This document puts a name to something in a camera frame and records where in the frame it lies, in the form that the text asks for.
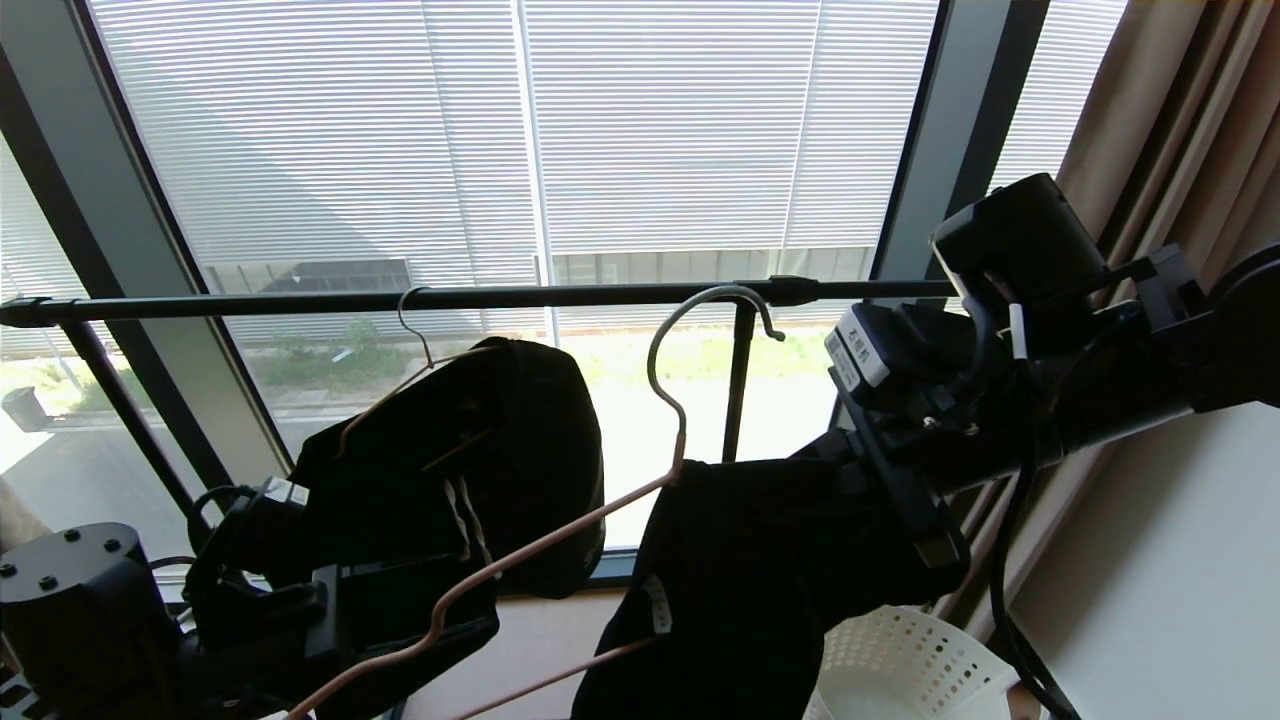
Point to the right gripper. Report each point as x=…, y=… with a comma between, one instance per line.
x=1060, y=410

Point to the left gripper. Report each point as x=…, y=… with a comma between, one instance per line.
x=260, y=640

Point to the black garment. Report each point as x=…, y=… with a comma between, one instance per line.
x=760, y=560
x=530, y=450

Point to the pink clothes hanger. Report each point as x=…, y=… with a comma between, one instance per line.
x=682, y=445
x=400, y=312

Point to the white laundry basket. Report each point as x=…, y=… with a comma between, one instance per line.
x=900, y=670

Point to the black clothes rack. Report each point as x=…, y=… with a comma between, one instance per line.
x=250, y=302

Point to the window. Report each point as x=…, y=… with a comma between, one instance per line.
x=650, y=130

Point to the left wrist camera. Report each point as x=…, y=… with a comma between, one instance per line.
x=265, y=530

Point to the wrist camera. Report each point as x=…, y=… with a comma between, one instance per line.
x=1020, y=240
x=265, y=530

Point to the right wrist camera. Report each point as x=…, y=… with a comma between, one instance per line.
x=1020, y=240

